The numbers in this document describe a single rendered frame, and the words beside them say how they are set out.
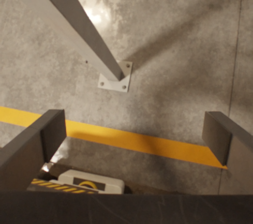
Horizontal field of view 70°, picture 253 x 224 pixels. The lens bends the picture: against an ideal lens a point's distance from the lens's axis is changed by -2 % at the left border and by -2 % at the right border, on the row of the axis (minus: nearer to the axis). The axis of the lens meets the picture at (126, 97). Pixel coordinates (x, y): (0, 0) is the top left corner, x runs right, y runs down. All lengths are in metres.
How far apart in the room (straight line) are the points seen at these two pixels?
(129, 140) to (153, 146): 0.11
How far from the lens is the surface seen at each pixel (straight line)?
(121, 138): 0.88
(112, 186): 0.78
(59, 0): 0.37
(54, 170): 1.01
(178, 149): 0.88
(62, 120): 0.16
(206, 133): 0.17
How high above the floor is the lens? 0.86
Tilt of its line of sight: 79 degrees down
